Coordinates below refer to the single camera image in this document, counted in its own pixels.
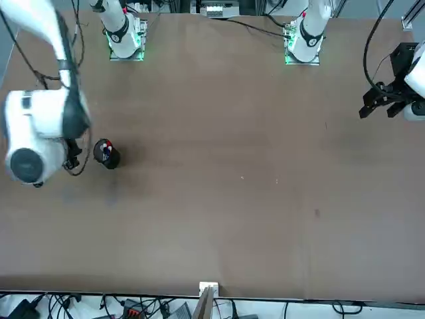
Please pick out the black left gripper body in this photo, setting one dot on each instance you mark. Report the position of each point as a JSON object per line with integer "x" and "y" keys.
{"x": 400, "y": 63}

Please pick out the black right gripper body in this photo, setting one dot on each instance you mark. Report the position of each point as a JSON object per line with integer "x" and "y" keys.
{"x": 73, "y": 148}

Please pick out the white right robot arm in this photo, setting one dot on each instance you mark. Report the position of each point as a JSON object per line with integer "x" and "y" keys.
{"x": 33, "y": 116}

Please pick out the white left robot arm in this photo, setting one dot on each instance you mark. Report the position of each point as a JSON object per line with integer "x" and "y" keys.
{"x": 310, "y": 33}

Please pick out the blue marker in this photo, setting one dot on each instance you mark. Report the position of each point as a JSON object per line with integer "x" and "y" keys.
{"x": 107, "y": 151}

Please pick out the red capped marker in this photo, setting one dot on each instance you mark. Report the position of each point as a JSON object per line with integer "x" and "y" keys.
{"x": 109, "y": 144}

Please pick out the black mesh pen holder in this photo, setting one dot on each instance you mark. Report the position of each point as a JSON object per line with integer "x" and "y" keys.
{"x": 113, "y": 161}

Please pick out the black power adapter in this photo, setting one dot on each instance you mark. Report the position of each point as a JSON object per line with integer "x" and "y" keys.
{"x": 23, "y": 309}

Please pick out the red and black device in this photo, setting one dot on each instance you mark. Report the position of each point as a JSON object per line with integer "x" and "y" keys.
{"x": 133, "y": 310}

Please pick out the white power strip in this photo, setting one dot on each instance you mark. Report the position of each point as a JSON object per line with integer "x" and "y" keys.
{"x": 214, "y": 10}

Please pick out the dark flat device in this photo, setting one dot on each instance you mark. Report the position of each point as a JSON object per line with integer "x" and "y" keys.
{"x": 182, "y": 311}

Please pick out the aluminium corner bracket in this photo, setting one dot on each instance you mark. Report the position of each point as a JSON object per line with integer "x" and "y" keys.
{"x": 409, "y": 20}

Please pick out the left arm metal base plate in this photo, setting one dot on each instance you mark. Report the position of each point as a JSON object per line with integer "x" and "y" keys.
{"x": 315, "y": 61}

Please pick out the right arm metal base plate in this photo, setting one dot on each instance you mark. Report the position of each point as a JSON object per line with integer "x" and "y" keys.
{"x": 143, "y": 33}

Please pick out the white post bracket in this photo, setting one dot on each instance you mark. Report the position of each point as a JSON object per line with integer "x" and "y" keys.
{"x": 209, "y": 285}

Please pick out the aluminium camera post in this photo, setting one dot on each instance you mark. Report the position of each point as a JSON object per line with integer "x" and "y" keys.
{"x": 203, "y": 305}

